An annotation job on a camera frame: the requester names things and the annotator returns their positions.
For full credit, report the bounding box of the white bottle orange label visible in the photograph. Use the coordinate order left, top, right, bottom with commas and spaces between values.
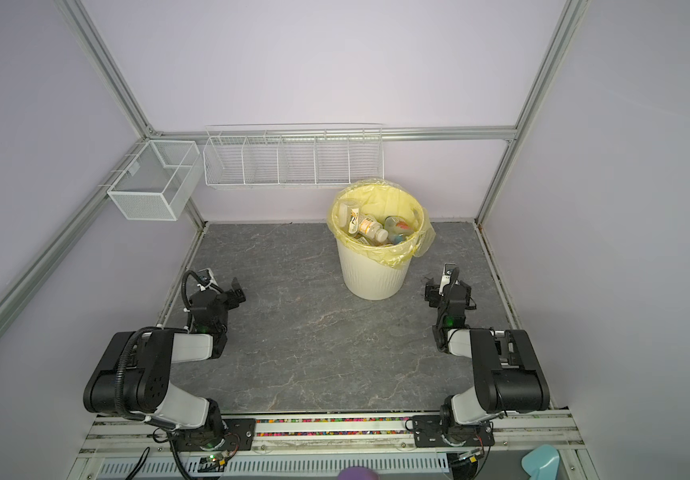
357, 215, 389, 245

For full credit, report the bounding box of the small bottle blue red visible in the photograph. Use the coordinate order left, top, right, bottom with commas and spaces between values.
384, 216, 415, 245

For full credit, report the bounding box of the clear bottle green cap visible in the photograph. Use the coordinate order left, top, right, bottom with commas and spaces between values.
337, 200, 361, 236

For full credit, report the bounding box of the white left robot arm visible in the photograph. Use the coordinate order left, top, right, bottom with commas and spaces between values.
83, 268, 246, 451

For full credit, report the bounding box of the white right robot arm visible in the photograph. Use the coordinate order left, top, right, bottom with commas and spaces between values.
424, 263, 551, 446

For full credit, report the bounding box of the white ribbed trash bin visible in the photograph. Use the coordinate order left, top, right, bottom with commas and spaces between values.
337, 240, 411, 301

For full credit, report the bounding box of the yellow bin liner bag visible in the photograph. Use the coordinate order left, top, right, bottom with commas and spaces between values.
327, 178, 436, 267

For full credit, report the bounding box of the white mesh box basket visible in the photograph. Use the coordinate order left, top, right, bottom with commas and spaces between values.
108, 140, 203, 221

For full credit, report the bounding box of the light blue object corner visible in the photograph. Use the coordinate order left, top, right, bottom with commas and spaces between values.
521, 444, 561, 480

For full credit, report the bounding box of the purple object bottom edge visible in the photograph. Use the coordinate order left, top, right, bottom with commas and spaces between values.
337, 466, 380, 480

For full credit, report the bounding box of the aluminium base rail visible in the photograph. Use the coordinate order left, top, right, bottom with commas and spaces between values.
69, 410, 598, 479

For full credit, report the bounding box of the white wire shelf basket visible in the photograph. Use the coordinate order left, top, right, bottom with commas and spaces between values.
203, 123, 384, 188

